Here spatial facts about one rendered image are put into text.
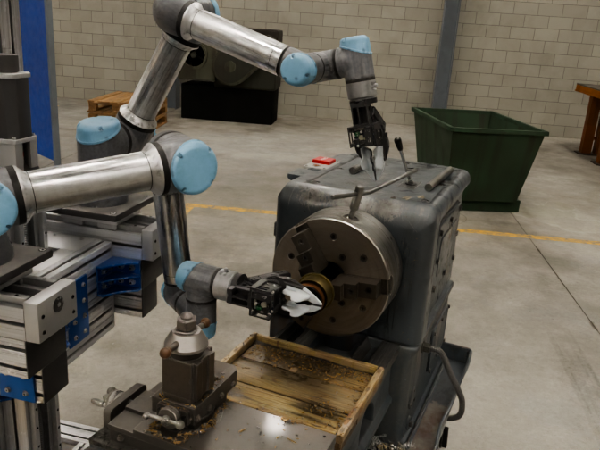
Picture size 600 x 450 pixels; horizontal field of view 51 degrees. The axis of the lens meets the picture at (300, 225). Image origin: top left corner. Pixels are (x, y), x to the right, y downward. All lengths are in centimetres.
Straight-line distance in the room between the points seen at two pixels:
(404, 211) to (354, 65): 39
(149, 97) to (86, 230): 42
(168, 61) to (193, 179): 53
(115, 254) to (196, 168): 55
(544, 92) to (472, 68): 131
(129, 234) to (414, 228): 78
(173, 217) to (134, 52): 1076
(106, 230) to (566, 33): 1066
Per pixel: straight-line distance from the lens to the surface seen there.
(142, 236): 178
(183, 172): 135
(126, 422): 126
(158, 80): 183
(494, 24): 1165
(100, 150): 180
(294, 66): 148
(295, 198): 173
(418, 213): 164
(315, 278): 147
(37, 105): 667
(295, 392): 148
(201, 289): 150
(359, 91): 159
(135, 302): 187
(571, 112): 1208
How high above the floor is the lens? 169
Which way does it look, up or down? 18 degrees down
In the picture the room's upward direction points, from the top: 4 degrees clockwise
